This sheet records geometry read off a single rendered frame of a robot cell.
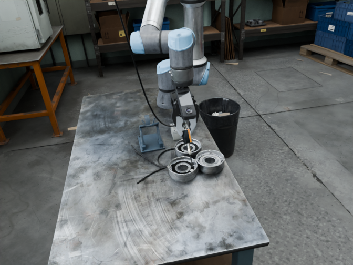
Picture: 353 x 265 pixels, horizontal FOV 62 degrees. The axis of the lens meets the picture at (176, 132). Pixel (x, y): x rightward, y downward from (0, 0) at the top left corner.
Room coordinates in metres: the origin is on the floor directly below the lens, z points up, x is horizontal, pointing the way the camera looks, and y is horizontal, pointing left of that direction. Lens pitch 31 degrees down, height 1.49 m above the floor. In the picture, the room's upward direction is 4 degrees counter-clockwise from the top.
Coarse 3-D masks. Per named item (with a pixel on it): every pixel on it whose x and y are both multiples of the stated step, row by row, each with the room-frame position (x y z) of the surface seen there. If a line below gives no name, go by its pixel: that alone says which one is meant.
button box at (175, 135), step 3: (183, 126) 1.11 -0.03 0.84; (186, 126) 1.11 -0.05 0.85; (171, 129) 1.12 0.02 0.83; (174, 129) 1.09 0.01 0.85; (183, 129) 1.08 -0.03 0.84; (171, 132) 1.13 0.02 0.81; (174, 132) 1.07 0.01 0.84; (177, 132) 1.07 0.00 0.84; (174, 135) 1.07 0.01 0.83; (177, 135) 1.07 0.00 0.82; (174, 138) 1.07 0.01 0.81; (177, 138) 1.07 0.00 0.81; (180, 138) 1.08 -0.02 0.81
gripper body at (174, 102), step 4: (172, 80) 0.92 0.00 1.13; (192, 80) 0.91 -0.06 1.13; (172, 84) 0.92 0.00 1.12; (176, 84) 0.90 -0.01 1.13; (180, 84) 0.89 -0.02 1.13; (184, 84) 0.89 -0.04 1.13; (188, 84) 0.90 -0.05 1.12; (172, 92) 0.97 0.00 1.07; (172, 96) 0.93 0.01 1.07; (192, 96) 0.92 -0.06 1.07; (172, 100) 0.95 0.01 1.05; (176, 100) 0.90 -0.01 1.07; (172, 104) 0.95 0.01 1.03; (176, 104) 0.89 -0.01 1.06; (176, 108) 0.89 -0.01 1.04; (176, 112) 0.89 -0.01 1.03; (180, 112) 0.89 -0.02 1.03
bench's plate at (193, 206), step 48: (96, 96) 1.61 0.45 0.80; (144, 96) 1.56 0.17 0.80; (96, 144) 1.08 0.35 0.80; (96, 192) 0.77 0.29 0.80; (144, 192) 0.76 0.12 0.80; (192, 192) 0.74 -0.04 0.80; (240, 192) 0.73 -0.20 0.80; (96, 240) 0.57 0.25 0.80; (144, 240) 0.56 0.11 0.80; (192, 240) 0.55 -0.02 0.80; (240, 240) 0.54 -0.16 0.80
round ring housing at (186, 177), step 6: (174, 162) 0.88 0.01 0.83; (168, 168) 0.84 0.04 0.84; (180, 168) 0.86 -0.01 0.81; (186, 168) 0.86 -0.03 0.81; (174, 174) 0.80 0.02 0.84; (180, 174) 0.79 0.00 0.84; (186, 174) 0.79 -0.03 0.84; (192, 174) 0.80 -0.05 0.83; (180, 180) 0.80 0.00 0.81; (186, 180) 0.80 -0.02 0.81
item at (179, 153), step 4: (180, 140) 1.01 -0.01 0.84; (192, 140) 1.01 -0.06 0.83; (196, 140) 1.00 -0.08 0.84; (176, 144) 0.99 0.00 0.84; (180, 144) 1.00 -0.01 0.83; (196, 144) 0.99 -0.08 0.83; (200, 144) 0.97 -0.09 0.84; (176, 148) 0.97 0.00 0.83; (184, 148) 0.98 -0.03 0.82; (192, 148) 0.98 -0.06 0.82; (200, 148) 0.94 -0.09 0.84; (176, 152) 0.94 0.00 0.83; (180, 152) 0.93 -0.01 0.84; (184, 152) 0.92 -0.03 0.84; (188, 152) 0.92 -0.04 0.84; (192, 152) 0.92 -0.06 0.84; (196, 152) 0.92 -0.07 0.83; (180, 156) 0.93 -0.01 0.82; (188, 156) 0.91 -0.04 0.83; (192, 156) 0.92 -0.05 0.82
